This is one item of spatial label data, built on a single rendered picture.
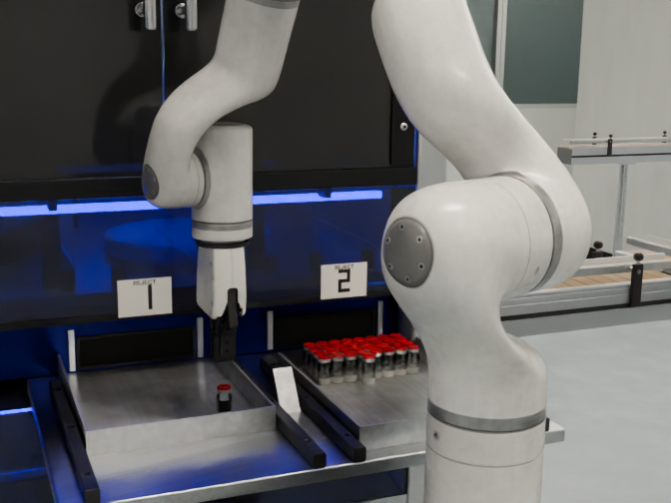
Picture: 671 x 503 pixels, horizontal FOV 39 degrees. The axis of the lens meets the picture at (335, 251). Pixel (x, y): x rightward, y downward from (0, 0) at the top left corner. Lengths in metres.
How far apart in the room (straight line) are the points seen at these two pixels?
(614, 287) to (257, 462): 1.04
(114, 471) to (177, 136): 0.43
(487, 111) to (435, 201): 0.13
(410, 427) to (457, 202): 0.52
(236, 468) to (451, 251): 0.52
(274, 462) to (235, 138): 0.43
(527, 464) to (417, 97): 0.38
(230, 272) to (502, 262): 0.52
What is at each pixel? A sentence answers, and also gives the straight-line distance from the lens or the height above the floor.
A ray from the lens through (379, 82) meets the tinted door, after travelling 1.60.
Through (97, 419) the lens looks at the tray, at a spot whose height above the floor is 0.88.
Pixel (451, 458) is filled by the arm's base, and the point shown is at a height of 1.01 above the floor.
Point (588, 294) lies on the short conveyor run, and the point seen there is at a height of 0.92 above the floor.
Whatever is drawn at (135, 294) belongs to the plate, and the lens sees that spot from 1.51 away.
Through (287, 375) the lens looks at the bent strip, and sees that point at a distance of 1.42.
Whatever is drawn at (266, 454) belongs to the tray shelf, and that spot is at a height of 0.88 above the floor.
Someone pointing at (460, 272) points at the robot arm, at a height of 1.21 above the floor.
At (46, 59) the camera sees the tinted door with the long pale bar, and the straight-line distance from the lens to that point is 1.46.
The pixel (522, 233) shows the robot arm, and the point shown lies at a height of 1.24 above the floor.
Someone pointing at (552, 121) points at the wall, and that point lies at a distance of 7.40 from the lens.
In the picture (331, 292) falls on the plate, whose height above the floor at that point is 1.00.
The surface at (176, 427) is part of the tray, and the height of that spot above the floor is 0.90.
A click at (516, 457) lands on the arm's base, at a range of 0.95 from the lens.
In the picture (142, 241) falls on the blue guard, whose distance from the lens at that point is 1.49.
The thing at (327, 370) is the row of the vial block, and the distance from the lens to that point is 1.50.
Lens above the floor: 1.40
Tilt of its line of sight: 12 degrees down
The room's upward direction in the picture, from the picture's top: 1 degrees clockwise
